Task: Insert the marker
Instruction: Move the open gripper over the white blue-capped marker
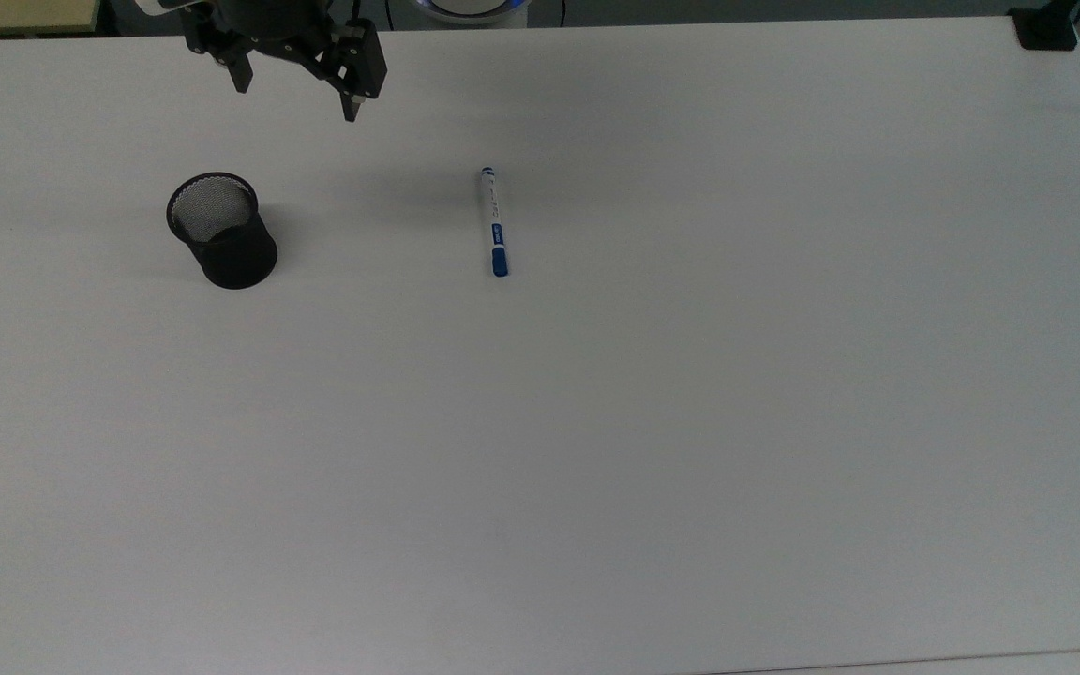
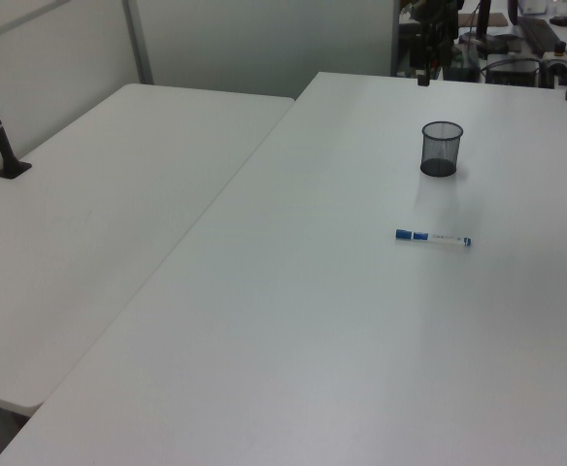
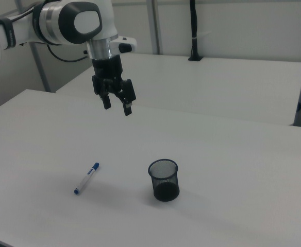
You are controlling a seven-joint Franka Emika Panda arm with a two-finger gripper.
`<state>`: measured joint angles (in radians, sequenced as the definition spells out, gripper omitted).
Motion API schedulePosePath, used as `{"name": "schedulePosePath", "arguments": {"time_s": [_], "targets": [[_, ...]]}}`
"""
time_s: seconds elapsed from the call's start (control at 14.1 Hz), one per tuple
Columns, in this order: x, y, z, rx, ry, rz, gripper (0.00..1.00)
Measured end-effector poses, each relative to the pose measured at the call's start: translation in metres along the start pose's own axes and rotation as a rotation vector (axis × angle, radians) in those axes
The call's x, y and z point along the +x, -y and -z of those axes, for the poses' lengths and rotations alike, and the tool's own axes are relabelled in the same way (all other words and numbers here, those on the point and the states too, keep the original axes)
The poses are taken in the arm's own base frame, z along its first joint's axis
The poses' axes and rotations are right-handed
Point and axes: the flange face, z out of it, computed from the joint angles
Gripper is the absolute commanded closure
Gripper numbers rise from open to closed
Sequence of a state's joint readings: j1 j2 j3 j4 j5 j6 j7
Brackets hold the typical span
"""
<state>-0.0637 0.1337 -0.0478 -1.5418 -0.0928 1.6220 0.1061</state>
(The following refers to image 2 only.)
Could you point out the blue and white marker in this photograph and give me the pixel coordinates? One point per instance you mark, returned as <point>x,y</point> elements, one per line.
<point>434,238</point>

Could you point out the brown flat board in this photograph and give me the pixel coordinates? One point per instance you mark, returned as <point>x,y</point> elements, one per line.
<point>487,19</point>

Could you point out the black thin clamped stand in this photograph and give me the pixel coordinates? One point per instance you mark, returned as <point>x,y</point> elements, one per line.
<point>423,78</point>

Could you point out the black computer keyboard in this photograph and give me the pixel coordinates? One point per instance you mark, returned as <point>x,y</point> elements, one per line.
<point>538,30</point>

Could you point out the white folding side table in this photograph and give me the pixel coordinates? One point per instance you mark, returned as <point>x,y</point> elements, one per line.
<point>94,204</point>

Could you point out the black mesh pen cup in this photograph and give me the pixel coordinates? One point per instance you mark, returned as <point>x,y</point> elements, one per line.
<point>441,150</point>

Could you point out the white and black small device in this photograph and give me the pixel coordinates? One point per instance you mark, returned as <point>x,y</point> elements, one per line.
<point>557,56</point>

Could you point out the black computer mouse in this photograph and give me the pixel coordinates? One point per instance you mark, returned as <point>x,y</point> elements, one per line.
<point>560,20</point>

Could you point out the grey partition frame post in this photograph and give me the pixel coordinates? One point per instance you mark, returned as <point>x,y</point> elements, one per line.
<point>138,41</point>

